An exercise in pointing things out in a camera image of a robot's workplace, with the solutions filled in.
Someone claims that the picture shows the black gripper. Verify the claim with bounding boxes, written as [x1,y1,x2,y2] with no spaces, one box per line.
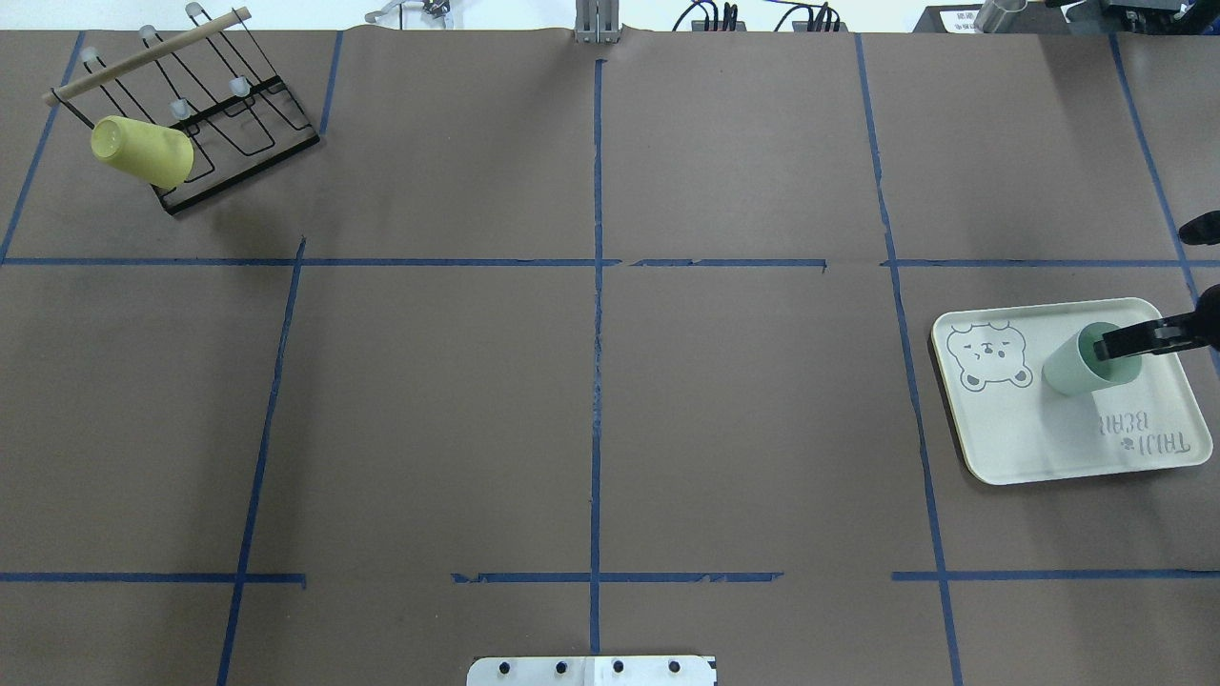
[1092,210,1220,360]

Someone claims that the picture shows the light green cup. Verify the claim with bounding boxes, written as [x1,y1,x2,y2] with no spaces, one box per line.
[1042,321,1143,395]

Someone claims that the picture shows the cream bear tray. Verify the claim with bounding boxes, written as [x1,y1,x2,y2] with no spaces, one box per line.
[931,298,1214,485]

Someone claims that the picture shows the metal cup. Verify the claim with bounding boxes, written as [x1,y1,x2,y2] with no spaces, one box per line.
[974,0,1028,34]

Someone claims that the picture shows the yellow cup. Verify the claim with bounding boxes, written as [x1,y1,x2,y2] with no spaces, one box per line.
[89,115,195,190]

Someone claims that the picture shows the aluminium frame post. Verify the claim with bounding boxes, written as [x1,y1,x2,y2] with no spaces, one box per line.
[573,0,622,45]

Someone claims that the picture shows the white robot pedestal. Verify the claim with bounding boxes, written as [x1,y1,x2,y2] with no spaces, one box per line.
[466,655,719,685]

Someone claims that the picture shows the black wire cup rack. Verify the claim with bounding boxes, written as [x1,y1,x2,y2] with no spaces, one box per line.
[41,1,322,216]

